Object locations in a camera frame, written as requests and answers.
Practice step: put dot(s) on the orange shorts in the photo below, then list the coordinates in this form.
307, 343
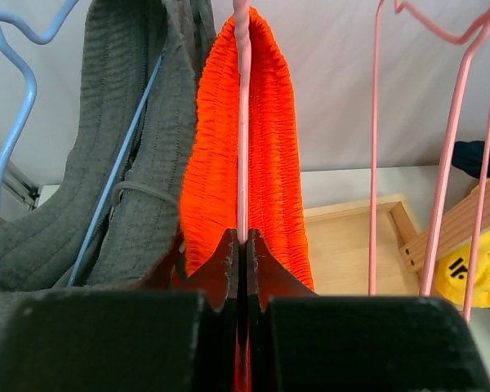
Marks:
209, 195

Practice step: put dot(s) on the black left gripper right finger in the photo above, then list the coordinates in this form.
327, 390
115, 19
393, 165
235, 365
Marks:
300, 341

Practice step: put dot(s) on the grey shorts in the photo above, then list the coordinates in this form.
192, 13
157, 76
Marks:
115, 212

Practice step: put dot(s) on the pink hanger of orange shorts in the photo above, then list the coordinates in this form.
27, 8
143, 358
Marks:
244, 48

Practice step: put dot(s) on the navy blue shorts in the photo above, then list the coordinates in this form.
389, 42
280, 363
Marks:
468, 157

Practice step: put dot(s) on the blue hanger of grey shorts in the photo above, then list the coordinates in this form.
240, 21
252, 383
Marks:
27, 105

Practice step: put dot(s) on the wooden clothes rack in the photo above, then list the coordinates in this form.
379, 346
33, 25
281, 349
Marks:
337, 225

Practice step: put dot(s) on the pink hanger of blue shorts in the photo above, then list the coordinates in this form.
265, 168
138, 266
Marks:
468, 36

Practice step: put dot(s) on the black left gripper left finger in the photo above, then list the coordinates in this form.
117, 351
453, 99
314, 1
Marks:
146, 339

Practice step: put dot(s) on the pink hanger of navy shorts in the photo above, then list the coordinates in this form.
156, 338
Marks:
443, 177

